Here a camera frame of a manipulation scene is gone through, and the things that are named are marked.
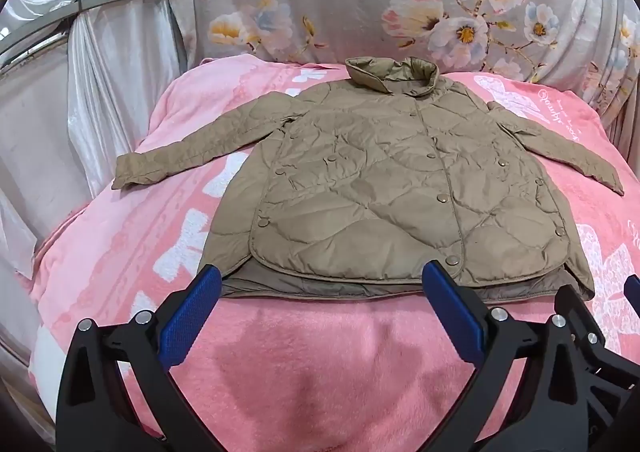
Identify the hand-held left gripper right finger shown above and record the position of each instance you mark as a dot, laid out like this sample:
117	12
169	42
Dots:
452	312

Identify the grey metal curtain rail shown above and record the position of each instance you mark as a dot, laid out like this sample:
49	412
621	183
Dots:
100	4

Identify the pink printed blanket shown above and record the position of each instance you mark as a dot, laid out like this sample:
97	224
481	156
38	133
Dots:
310	357

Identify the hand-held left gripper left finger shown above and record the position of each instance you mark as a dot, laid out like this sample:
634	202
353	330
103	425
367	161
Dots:
192	312

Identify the tan quilted jacket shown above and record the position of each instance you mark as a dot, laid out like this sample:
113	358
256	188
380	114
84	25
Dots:
375	171

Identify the white satin curtain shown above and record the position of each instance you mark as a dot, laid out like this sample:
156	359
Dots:
115	81

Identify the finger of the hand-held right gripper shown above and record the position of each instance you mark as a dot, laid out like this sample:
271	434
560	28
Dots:
634	291
575	304

